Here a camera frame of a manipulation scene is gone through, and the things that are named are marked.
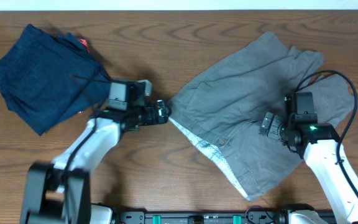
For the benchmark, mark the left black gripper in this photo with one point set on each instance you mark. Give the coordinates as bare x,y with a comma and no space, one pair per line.
160,109

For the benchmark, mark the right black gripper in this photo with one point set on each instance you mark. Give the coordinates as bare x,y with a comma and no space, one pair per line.
273,130

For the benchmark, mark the grey shorts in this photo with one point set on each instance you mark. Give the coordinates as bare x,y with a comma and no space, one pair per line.
220,111

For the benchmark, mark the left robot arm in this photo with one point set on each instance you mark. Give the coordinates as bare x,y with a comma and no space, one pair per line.
59,191

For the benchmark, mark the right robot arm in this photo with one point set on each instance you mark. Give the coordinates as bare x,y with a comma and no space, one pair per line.
318,145

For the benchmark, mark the red garment under navy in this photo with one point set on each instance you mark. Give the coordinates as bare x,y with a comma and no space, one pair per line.
85,44

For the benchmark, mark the folded navy blue garment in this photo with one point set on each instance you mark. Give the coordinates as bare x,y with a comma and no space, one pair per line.
46,80

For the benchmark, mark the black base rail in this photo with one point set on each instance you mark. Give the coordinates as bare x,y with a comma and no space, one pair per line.
293,213

